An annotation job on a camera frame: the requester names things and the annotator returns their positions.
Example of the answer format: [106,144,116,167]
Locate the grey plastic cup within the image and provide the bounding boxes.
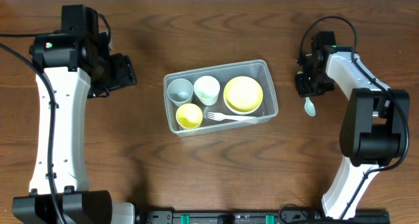
[167,79,194,107]

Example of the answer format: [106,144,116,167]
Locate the pale pink plastic fork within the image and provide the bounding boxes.
[206,112,256,121]

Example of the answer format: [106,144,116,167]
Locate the yellow plastic bowl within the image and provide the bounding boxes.
[223,76,264,115]

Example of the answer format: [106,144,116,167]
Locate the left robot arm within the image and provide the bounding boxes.
[12,5,137,223]

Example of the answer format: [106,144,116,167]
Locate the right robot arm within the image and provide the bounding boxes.
[295,31,410,220]

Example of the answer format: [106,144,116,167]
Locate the white plastic cup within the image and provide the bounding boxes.
[193,76,221,106]

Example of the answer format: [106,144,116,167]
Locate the mint green plastic spoon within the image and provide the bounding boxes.
[296,71,317,117]

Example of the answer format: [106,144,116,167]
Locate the grey plastic bowl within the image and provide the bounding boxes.
[224,101,261,115]

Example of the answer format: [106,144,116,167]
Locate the clear plastic container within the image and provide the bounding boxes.
[163,60,279,137]

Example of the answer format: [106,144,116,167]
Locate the yellow plastic cup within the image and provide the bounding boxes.
[175,103,204,130]

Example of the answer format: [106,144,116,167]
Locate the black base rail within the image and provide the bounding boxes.
[134,207,391,224]

